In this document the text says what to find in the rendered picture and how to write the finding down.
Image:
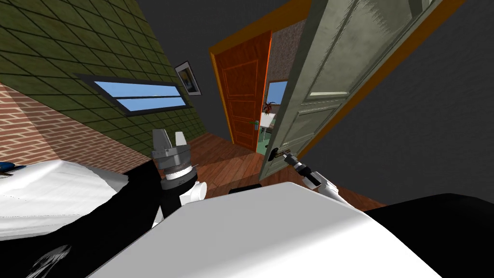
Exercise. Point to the grey-green door leaf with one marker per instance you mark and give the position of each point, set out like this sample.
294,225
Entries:
332,77

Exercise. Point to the blue window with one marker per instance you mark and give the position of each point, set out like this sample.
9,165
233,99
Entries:
277,94

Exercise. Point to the dark-framed window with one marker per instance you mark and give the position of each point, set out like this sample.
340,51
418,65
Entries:
139,95

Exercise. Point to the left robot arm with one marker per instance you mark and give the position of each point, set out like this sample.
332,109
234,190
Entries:
100,231

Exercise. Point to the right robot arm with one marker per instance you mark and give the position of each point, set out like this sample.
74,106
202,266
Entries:
432,231

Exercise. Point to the framed wall picture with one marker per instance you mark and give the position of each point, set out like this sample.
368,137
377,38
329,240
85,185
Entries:
188,78

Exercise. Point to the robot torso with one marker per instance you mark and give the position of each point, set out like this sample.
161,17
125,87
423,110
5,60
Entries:
251,235

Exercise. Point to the white bed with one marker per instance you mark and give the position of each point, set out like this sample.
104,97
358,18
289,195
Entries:
46,197

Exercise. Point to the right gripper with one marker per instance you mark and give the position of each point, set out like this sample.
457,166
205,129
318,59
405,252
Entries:
290,159

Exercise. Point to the orange wooden door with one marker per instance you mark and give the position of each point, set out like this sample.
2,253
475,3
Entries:
243,88

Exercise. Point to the blue object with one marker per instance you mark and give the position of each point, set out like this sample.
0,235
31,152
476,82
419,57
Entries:
9,167

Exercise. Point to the white table with plant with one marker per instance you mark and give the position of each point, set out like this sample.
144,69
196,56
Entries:
267,119

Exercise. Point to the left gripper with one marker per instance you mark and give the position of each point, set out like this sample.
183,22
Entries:
171,156

